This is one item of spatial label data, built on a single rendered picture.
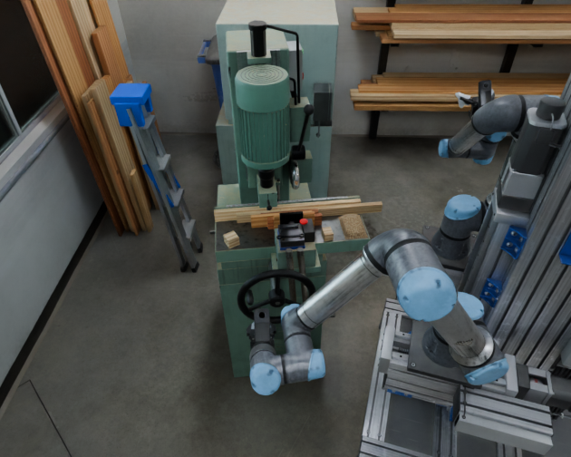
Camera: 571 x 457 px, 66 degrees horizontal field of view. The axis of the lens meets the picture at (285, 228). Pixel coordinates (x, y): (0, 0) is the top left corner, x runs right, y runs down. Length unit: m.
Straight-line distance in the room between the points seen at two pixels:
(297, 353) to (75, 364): 1.69
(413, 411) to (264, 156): 1.27
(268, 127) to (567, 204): 0.88
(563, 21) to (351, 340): 2.55
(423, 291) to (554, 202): 0.51
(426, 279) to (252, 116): 0.80
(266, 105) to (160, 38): 2.65
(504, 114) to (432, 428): 1.29
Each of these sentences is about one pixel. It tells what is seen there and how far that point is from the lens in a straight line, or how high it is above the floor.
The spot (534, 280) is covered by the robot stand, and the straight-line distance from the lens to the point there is 1.53.
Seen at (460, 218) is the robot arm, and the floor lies 1.01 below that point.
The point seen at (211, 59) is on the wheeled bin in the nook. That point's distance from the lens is 3.30.
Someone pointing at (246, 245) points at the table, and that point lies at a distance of 1.71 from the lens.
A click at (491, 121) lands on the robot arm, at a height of 1.39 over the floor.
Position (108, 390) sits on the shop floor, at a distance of 2.53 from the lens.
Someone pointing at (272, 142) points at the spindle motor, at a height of 1.30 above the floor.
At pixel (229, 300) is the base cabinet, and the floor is 0.61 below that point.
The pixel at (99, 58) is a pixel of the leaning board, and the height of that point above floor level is 1.07.
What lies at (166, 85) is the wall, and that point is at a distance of 4.17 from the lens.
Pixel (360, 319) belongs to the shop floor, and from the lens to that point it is 2.62.
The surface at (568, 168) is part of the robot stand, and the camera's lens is 1.29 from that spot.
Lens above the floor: 2.07
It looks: 41 degrees down
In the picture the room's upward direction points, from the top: 1 degrees counter-clockwise
